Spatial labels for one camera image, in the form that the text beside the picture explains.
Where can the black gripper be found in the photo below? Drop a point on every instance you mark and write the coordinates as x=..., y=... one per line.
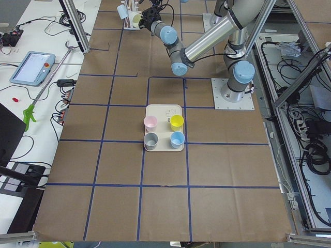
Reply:
x=148, y=21

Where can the pale green cup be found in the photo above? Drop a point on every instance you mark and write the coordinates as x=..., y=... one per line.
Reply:
x=135, y=20

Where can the light blue cup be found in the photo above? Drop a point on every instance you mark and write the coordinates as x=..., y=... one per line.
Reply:
x=122, y=11
x=177, y=139

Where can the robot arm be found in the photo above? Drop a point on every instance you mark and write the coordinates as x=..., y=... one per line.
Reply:
x=184, y=57
x=241, y=72

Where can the pink cup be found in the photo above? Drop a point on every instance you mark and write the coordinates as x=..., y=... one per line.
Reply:
x=150, y=123

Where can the yellow cup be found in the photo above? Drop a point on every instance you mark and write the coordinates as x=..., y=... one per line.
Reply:
x=176, y=122

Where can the grey cup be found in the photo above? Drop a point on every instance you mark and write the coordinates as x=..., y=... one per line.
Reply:
x=150, y=141

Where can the cream plastic tray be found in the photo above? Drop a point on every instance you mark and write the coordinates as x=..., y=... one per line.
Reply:
x=164, y=112

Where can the black power adapter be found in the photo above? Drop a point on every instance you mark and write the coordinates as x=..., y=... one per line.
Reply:
x=66, y=82

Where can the teach pendant tablet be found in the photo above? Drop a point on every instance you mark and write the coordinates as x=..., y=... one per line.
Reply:
x=33, y=69

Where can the grabber claw tool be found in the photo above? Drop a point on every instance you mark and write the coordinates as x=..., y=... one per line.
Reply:
x=28, y=112

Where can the white wire cup rack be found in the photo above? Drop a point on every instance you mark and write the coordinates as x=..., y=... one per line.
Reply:
x=133, y=7

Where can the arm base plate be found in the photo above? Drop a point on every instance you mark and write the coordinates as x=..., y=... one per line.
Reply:
x=210, y=23
x=226, y=99

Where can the aluminium frame post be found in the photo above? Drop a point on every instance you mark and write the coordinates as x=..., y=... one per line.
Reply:
x=71, y=13

